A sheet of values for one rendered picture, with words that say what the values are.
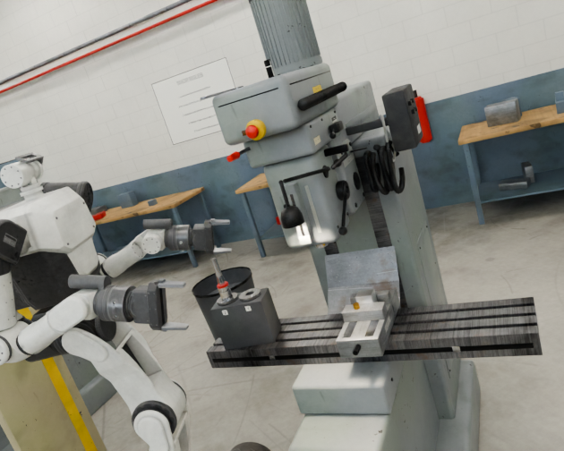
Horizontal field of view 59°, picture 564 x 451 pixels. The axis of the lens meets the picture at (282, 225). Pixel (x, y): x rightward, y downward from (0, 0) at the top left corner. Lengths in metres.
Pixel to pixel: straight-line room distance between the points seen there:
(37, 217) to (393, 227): 1.35
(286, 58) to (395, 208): 0.75
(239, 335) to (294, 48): 1.10
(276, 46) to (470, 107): 4.16
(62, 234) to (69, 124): 6.76
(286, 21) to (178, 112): 5.20
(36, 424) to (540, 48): 5.26
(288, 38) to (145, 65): 5.39
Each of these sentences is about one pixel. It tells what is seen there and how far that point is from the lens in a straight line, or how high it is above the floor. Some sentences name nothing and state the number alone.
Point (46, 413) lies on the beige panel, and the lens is 3.07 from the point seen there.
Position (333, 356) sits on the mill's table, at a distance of 1.91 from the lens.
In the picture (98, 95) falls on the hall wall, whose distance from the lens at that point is 7.74.
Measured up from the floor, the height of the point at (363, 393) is 0.83.
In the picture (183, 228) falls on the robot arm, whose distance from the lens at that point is 1.74.
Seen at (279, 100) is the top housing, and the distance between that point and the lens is 1.50.
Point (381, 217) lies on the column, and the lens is 2.13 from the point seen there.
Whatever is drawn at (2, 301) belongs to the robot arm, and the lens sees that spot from 1.45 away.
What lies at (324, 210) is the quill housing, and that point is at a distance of 1.68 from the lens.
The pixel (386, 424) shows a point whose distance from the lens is 1.81.
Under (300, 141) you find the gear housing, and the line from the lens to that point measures 1.60.
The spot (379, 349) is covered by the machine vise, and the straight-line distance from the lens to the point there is 1.73.
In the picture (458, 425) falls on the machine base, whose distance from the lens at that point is 2.58.
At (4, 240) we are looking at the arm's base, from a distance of 1.41.
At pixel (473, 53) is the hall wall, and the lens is 5.81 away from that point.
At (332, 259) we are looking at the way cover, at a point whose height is 1.08.
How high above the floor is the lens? 1.86
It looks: 15 degrees down
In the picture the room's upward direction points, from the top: 18 degrees counter-clockwise
